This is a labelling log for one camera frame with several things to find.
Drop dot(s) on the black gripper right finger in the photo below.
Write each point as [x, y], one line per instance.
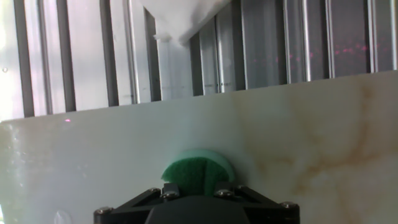
[270, 214]

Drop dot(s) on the green sponge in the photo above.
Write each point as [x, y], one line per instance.
[189, 177]

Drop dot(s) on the crumpled white tissue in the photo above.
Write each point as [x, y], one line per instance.
[180, 18]

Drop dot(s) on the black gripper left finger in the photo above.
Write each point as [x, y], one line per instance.
[124, 214]

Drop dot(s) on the beige marble slab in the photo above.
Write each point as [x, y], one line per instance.
[93, 149]

